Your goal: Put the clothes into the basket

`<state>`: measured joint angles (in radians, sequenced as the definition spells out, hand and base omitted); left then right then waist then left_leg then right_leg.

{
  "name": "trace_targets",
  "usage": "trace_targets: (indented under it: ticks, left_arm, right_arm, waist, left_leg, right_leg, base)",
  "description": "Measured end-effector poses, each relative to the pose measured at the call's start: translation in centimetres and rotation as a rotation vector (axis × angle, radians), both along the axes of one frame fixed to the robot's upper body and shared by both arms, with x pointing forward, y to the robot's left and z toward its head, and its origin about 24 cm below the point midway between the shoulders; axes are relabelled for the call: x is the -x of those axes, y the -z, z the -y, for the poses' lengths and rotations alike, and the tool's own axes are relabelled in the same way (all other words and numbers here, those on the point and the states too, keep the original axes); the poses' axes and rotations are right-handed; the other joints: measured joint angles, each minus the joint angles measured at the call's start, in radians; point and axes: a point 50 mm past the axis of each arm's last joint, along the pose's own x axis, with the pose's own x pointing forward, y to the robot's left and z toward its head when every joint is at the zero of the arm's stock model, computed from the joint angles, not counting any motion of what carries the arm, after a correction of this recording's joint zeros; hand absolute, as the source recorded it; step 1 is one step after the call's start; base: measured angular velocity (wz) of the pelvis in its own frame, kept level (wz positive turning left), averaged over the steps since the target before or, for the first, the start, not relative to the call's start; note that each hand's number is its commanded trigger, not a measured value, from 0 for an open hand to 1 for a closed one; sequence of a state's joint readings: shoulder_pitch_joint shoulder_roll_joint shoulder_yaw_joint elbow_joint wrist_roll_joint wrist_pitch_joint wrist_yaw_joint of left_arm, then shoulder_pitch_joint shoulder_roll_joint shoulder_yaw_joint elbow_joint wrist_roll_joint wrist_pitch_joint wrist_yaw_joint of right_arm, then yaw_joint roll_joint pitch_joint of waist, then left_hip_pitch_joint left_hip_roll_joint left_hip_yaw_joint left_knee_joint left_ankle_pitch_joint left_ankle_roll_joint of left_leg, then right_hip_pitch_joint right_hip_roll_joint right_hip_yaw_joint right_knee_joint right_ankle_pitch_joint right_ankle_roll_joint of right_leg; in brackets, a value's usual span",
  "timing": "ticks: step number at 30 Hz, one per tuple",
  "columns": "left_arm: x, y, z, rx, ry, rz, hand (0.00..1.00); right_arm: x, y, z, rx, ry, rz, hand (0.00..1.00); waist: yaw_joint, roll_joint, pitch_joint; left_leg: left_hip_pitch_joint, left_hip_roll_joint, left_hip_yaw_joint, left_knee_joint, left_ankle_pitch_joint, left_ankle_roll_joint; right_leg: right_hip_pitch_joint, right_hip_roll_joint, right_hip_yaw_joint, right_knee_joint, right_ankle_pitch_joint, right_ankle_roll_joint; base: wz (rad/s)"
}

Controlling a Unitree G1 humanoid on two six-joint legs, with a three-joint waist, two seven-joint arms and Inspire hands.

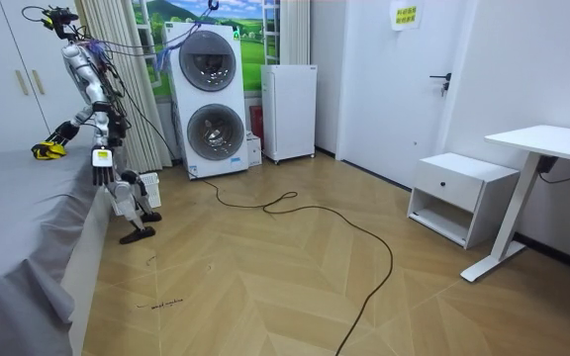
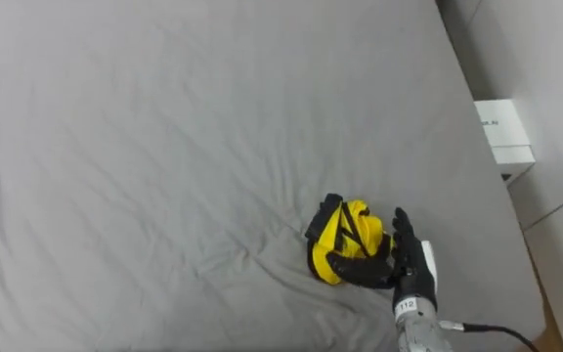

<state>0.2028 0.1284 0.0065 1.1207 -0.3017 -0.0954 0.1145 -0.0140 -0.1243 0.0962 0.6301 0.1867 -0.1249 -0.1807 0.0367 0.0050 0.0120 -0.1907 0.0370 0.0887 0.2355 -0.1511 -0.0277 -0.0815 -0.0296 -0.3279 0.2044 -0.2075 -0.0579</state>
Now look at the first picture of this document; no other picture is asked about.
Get paper notice with yellow labels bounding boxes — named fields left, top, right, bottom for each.
left=389, top=0, right=423, bottom=33

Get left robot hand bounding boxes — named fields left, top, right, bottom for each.
left=91, top=146, right=116, bottom=188

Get grey bed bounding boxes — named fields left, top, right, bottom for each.
left=0, top=142, right=119, bottom=356

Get small white box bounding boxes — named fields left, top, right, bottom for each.
left=245, top=131, right=263, bottom=168

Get black power adapter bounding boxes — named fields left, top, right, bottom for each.
left=535, top=155, right=560, bottom=175

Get red box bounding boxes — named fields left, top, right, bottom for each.
left=248, top=105, right=265, bottom=142

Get white nightstand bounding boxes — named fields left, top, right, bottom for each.
left=406, top=151, right=522, bottom=250

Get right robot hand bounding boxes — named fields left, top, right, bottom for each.
left=48, top=121, right=80, bottom=148

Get white laundry basket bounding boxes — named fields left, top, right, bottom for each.
left=111, top=171, right=162, bottom=217

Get black door handle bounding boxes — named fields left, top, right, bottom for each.
left=428, top=72, right=453, bottom=98

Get beige pleated curtain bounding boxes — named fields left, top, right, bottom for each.
left=279, top=0, right=313, bottom=66
left=74, top=0, right=174, bottom=174

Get landscape wall poster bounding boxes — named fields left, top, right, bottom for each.
left=131, top=0, right=282, bottom=98

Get yellow and black garment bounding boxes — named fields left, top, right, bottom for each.
left=31, top=140, right=68, bottom=161

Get black desk cable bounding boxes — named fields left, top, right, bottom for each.
left=536, top=162, right=570, bottom=186

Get white desk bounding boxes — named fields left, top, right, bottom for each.
left=459, top=124, right=570, bottom=284

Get robot body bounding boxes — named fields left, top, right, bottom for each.
left=21, top=5, right=131, bottom=149

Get robot legs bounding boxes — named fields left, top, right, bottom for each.
left=105, top=169, right=163, bottom=245

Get black floor cable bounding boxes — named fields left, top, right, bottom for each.
left=110, top=63, right=396, bottom=356

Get cable bundle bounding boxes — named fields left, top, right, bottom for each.
left=86, top=0, right=223, bottom=73

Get white fridge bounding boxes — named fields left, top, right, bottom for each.
left=260, top=63, right=319, bottom=165

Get white door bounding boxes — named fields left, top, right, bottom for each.
left=335, top=0, right=480, bottom=192

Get white washing machine tower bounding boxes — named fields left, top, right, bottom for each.
left=163, top=21, right=251, bottom=181

